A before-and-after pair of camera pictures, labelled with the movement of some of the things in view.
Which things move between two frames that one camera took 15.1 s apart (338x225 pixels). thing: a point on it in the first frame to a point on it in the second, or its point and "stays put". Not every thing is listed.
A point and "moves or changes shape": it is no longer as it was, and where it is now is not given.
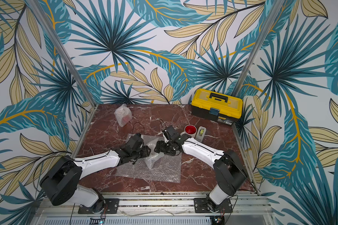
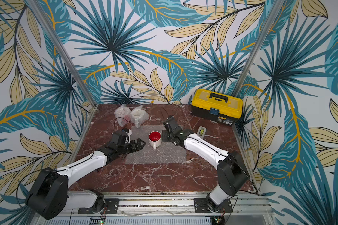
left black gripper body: x=142 y=153 to x=129 y=147
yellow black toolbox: x=219 y=107 stays put
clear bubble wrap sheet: x=123 y=115 stays put
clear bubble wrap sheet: x=156 y=166 to x=139 y=116
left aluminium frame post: x=38 y=10 stays put
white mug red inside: x=190 y=129 moves or changes shape
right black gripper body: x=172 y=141 to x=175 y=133
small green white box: x=200 y=132 stays put
